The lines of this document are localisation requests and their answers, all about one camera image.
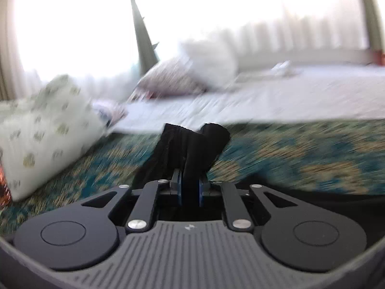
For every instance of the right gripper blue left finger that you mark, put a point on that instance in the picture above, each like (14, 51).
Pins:
(142, 216)

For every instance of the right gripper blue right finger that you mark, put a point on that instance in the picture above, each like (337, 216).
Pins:
(223, 198)

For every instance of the black pants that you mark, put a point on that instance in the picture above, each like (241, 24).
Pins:
(193, 153)

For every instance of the teal paisley bedspread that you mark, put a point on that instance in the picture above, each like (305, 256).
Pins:
(345, 157)

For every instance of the white floral duvet bundle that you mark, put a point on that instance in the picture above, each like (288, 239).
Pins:
(43, 134)

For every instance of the purple floral pillow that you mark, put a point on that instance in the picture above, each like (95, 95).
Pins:
(168, 79)

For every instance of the grey-green left curtain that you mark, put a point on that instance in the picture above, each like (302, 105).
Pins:
(146, 50)

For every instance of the grey-green curtain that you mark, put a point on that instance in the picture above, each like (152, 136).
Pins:
(146, 50)
(374, 25)

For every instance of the small white cloth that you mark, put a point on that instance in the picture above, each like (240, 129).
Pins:
(285, 69)

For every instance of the white pillow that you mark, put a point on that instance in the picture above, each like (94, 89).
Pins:
(211, 63)

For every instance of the white bed sheet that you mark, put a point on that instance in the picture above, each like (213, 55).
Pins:
(315, 93)

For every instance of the grey-green right curtain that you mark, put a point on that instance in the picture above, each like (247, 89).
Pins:
(374, 25)

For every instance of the wooden bed frame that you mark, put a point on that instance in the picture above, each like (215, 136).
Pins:
(376, 57)

